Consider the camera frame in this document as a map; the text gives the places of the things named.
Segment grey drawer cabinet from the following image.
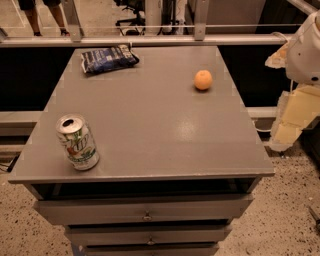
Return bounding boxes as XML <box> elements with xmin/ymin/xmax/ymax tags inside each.
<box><xmin>7</xmin><ymin>45</ymin><xmax>276</xmax><ymax>256</ymax></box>

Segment black office chair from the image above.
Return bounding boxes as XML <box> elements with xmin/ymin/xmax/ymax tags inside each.
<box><xmin>113</xmin><ymin>0</ymin><xmax>147</xmax><ymax>36</ymax></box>

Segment bottom drawer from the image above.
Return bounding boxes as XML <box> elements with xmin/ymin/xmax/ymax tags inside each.
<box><xmin>85</xmin><ymin>243</ymin><xmax>219</xmax><ymax>256</ymax></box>

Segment drawer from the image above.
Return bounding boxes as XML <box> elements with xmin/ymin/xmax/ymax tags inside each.
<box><xmin>85</xmin><ymin>243</ymin><xmax>219</xmax><ymax>256</ymax></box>
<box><xmin>34</xmin><ymin>194</ymin><xmax>253</xmax><ymax>225</ymax></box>
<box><xmin>66</xmin><ymin>224</ymin><xmax>231</xmax><ymax>246</ymax></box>

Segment person legs in background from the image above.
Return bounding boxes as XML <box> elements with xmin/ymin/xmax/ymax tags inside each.
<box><xmin>17</xmin><ymin>0</ymin><xmax>71</xmax><ymax>37</ymax></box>

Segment white cable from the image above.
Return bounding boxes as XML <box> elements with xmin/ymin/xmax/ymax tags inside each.
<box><xmin>252</xmin><ymin>119</ymin><xmax>275</xmax><ymax>133</ymax></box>

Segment top drawer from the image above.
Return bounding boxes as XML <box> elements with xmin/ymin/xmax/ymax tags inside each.
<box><xmin>34</xmin><ymin>194</ymin><xmax>253</xmax><ymax>225</ymax></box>

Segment metal railing frame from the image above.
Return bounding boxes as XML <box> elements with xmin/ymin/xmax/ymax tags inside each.
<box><xmin>0</xmin><ymin>0</ymin><xmax>320</xmax><ymax>48</ymax></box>

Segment middle drawer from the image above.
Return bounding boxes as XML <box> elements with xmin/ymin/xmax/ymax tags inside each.
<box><xmin>66</xmin><ymin>224</ymin><xmax>231</xmax><ymax>246</ymax></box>

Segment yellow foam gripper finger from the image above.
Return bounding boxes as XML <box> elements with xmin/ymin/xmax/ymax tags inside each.
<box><xmin>265</xmin><ymin>43</ymin><xmax>288</xmax><ymax>69</ymax></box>
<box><xmin>269</xmin><ymin>84</ymin><xmax>320</xmax><ymax>152</ymax></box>

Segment orange fruit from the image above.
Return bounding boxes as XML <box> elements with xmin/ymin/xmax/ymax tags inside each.
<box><xmin>194</xmin><ymin>70</ymin><xmax>213</xmax><ymax>90</ymax></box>

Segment blue chip bag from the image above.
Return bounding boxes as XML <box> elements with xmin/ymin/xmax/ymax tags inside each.
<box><xmin>81</xmin><ymin>44</ymin><xmax>139</xmax><ymax>74</ymax></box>

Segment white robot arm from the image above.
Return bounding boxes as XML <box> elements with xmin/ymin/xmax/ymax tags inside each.
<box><xmin>265</xmin><ymin>11</ymin><xmax>320</xmax><ymax>152</ymax></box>

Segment white green soda can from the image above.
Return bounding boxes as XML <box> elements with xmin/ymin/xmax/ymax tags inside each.
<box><xmin>56</xmin><ymin>114</ymin><xmax>99</xmax><ymax>171</ymax></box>

